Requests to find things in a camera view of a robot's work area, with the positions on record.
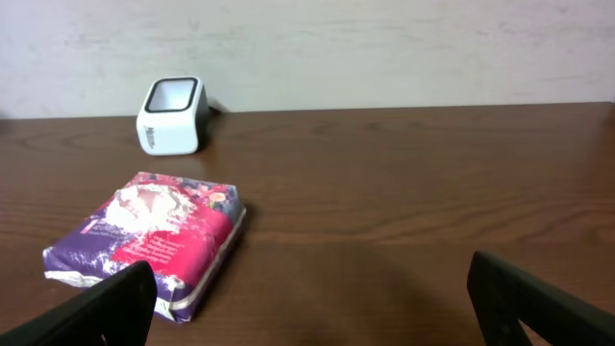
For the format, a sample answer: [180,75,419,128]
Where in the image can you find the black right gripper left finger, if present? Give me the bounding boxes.
[1,261,158,346]

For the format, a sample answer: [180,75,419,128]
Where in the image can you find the white barcode scanner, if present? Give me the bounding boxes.
[135,76,209,156]

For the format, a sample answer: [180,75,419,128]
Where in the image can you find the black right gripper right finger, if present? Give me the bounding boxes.
[467,251,614,345]

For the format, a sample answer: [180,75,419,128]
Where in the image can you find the pink purple floral pad pack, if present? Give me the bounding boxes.
[42,172,246,323]

